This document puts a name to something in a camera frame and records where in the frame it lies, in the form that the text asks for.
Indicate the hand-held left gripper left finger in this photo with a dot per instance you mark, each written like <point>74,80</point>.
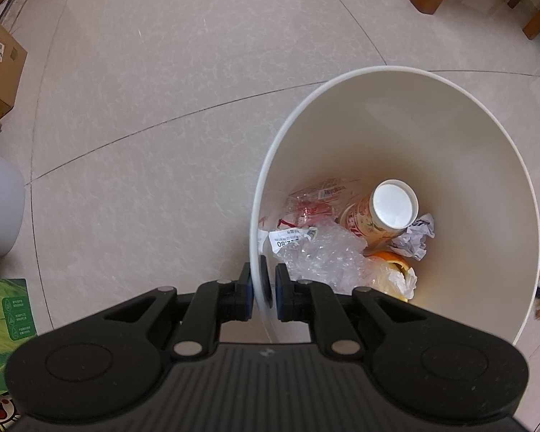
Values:
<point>240,301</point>

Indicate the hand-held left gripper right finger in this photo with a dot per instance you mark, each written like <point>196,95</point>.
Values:
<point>290,301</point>

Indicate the clear plastic bag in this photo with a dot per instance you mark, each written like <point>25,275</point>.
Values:
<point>328,256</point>

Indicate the transparent red-printed wrapper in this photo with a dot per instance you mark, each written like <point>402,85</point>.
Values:
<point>306,207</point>

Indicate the orange peel half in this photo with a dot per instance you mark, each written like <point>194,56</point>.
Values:
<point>389,260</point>

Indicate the yellow milk tea cup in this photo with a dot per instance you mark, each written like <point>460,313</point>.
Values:
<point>364,222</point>

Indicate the white paper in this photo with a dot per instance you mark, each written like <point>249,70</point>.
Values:
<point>414,238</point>

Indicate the white plastic trash bin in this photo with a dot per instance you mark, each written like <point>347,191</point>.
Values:
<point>409,135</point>

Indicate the green printed carton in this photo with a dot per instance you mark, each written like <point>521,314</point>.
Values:
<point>4,333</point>

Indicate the white round appliance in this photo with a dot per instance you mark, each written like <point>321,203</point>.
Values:
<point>2,202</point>

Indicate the brown cardboard box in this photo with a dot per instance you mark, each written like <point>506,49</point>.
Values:
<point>2,58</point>

